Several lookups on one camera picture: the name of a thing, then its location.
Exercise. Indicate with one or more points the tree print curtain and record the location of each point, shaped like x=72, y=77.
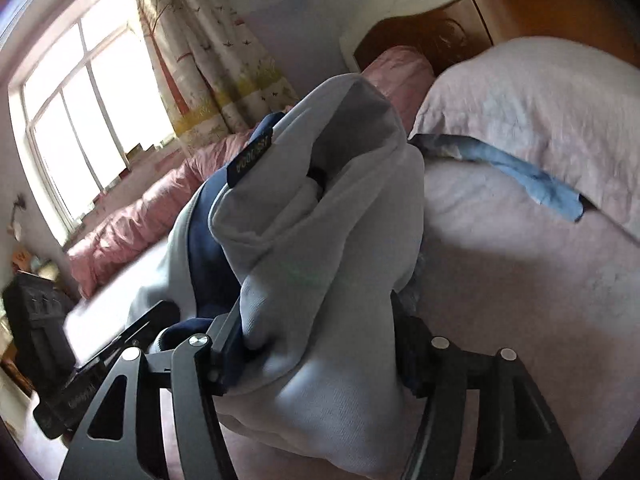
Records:
x=200, y=60

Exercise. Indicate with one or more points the wooden headboard with white trim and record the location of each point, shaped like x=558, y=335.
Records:
x=550, y=5

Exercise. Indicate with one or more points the pink duvet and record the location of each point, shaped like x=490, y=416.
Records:
x=125, y=225

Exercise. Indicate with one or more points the white and navy varsity jacket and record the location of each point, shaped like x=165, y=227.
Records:
x=325, y=260

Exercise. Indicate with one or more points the pale pink pillow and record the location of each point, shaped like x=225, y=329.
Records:
x=525, y=110

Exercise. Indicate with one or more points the bed with mauve sheet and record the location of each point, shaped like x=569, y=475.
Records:
x=500, y=285

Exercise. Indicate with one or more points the white framed window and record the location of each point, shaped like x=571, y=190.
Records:
x=75, y=135

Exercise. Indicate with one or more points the books on windowsill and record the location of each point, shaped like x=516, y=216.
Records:
x=132, y=152

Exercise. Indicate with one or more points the wall lamp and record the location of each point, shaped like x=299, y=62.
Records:
x=19, y=230

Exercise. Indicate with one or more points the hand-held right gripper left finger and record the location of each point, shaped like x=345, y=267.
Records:
x=227, y=355

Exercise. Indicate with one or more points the light blue cloth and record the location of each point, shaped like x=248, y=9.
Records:
x=525, y=170

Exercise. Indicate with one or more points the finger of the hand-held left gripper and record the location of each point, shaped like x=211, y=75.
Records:
x=145, y=325

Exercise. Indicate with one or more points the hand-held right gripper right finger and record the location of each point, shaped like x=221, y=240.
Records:
x=410, y=355

